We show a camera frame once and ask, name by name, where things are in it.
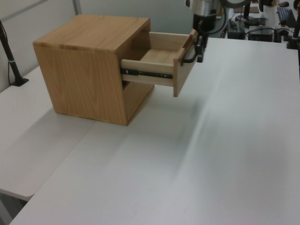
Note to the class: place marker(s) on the black pole with table clamp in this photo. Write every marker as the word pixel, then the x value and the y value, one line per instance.
pixel 294 35

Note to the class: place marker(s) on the black camera pole with clamp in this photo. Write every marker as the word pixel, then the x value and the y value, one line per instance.
pixel 10 59

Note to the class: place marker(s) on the wooden cabinet box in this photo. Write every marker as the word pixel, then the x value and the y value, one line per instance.
pixel 79 77

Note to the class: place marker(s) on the black box with green label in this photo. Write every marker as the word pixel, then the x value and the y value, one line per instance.
pixel 236 29

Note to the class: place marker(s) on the black computer mouse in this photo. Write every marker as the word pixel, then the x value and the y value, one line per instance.
pixel 284 3

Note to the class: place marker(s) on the brown flat pad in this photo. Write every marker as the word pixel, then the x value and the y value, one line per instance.
pixel 249 9

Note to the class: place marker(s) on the black metal drawer slide rail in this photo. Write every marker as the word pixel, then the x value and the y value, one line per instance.
pixel 150 73

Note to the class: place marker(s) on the black stand with round base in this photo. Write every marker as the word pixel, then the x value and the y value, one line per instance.
pixel 248 18

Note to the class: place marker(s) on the black electronics box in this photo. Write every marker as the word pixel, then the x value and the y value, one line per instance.
pixel 261 34

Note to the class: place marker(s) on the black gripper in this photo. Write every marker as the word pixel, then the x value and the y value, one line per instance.
pixel 204 22

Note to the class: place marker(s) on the light wooden drawer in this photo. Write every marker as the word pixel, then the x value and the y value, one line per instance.
pixel 161 57

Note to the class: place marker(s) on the black computer keyboard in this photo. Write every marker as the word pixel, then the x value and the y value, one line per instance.
pixel 287 15

